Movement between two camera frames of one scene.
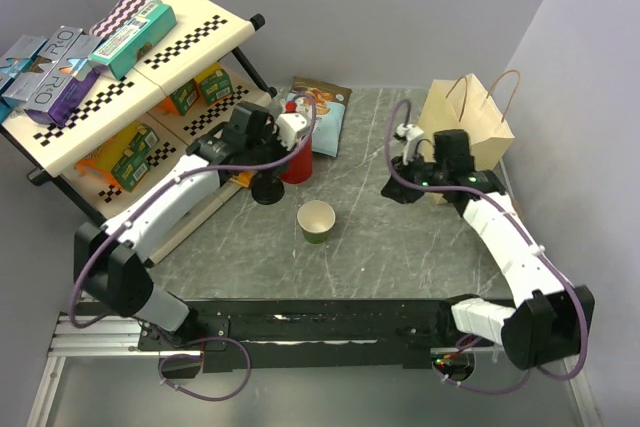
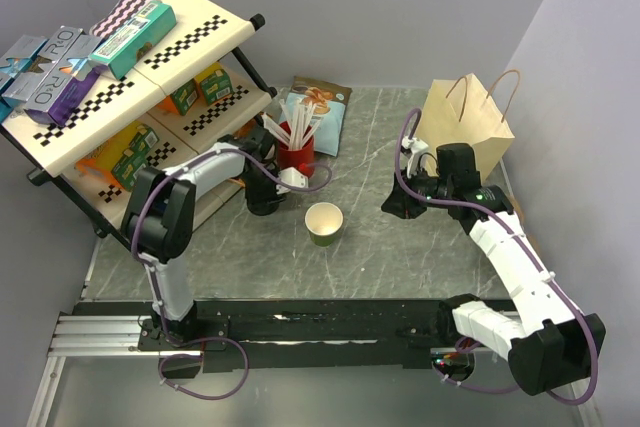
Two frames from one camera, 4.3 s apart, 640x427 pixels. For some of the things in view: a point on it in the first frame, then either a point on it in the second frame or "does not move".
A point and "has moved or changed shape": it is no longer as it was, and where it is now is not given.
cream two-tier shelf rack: x=118 y=151 does not move
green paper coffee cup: x=315 y=219 has moved or changed shape
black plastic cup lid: x=267 y=187 has moved or changed shape
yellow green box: x=215 y=83 does not move
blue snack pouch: x=330 y=102 does not move
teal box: x=152 y=23 does not move
